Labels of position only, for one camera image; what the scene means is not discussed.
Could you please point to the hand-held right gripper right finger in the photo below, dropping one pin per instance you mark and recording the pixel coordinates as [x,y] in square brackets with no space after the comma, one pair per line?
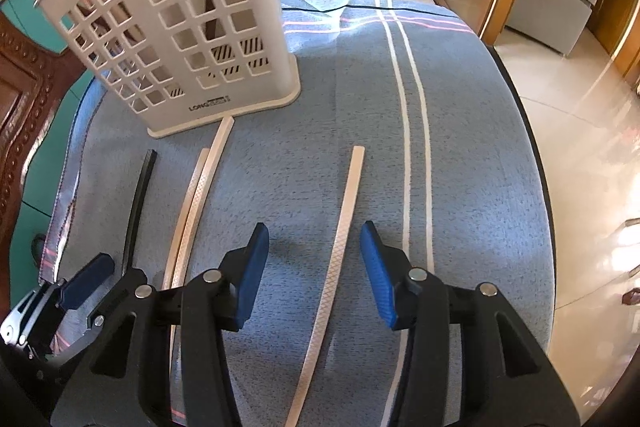
[382,277]

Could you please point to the wooden doorway frame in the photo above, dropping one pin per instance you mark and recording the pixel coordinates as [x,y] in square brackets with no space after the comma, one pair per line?
[625,32]

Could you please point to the blue plaid tablecloth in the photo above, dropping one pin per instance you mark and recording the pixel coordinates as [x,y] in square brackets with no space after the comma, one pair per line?
[310,117]

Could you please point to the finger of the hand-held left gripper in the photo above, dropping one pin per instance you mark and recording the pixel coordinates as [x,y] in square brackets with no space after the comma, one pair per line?
[87,281]
[106,307]

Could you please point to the white plastic utensil basket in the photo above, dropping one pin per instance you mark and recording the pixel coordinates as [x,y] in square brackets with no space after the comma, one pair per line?
[280,57]

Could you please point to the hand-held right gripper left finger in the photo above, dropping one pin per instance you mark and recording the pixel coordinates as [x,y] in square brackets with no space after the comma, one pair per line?
[250,277]

